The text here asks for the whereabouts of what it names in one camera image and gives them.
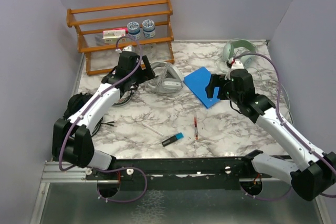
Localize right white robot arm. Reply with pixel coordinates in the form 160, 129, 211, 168
205, 69, 335, 201

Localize black blue headphones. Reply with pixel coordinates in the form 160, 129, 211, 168
63, 92, 114, 136

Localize right blue white jar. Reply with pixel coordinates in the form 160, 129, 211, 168
142, 19, 155, 38

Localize blue black highlighter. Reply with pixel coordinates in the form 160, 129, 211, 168
161, 133, 184, 147

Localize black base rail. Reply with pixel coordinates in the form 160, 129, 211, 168
86, 151, 274, 192

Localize white stick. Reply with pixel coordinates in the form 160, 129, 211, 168
142, 122, 164, 137

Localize red pen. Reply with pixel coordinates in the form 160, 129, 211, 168
194, 115, 198, 141

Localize black white headphones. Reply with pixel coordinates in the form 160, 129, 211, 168
113, 88, 137, 107

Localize blue notebook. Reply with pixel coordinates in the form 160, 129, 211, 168
184, 67, 219, 109

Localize mint green headphones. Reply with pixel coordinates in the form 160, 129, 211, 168
221, 39, 257, 68

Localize left blue white jar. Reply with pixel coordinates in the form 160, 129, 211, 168
127, 22, 141, 40

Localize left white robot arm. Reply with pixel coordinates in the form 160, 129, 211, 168
52, 51, 155, 179

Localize wooden shelf rack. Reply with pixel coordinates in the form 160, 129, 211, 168
66, 0, 175, 76

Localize grey white headphones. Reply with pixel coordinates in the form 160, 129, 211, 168
146, 61, 184, 94

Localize blue white jar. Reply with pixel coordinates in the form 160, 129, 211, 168
142, 19, 155, 38
127, 22, 141, 40

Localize white red box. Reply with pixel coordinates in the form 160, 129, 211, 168
102, 29, 126, 44

